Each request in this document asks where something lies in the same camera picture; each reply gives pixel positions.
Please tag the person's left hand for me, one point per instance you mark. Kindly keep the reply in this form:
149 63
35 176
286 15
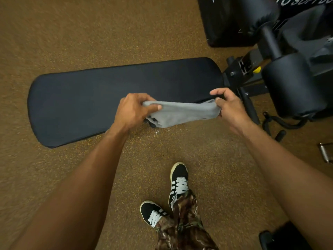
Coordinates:
130 111

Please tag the person's right hand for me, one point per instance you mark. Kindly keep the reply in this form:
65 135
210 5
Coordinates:
232 111

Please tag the person's left thumb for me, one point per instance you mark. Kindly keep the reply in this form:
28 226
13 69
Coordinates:
153 107

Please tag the person's right thumb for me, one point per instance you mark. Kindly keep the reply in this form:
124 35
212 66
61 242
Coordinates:
218 105

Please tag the grey cloth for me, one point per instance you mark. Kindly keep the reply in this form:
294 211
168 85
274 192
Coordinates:
182 113

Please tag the person's right forearm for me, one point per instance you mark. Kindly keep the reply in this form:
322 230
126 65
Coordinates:
288 179

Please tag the person's left forearm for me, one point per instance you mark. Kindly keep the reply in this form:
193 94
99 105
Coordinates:
78 195

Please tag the yellow adjustment knob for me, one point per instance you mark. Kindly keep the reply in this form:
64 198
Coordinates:
257 69

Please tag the black bench pad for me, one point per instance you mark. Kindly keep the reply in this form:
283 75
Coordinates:
91 101

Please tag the large black foam roller pad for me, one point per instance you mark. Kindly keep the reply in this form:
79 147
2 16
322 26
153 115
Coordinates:
291 83

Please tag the black white-striped sneaker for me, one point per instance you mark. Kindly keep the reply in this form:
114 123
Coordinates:
179 179
152 212

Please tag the black soft box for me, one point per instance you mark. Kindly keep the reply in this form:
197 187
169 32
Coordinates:
223 20

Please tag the small black foam roller pad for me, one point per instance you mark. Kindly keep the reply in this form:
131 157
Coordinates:
260 12

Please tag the dark grey padded seat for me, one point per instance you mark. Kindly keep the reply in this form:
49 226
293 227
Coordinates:
307 33

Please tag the camouflage trousers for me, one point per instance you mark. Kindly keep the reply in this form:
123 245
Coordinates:
184 226

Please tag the black equipment base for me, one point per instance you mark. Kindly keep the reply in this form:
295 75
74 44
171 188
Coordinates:
283 238

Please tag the black metal bench frame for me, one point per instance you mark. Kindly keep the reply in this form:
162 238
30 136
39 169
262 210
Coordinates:
244 72

